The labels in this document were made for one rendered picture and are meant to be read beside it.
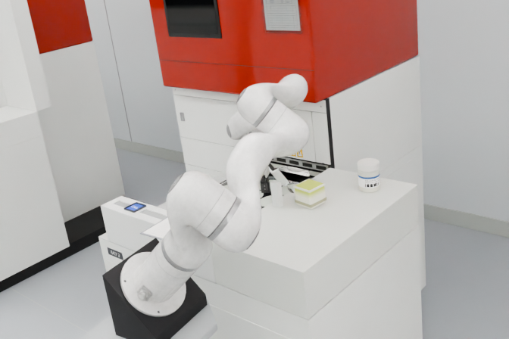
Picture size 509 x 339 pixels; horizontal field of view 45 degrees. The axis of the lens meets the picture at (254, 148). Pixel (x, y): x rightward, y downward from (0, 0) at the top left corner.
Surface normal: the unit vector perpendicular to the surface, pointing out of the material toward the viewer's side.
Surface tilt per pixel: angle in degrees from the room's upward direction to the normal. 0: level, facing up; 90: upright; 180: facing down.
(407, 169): 90
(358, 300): 90
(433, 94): 90
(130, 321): 90
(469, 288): 0
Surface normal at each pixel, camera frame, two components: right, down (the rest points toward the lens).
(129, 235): -0.65, 0.32
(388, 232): 0.75, 0.14
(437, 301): -0.11, -0.94
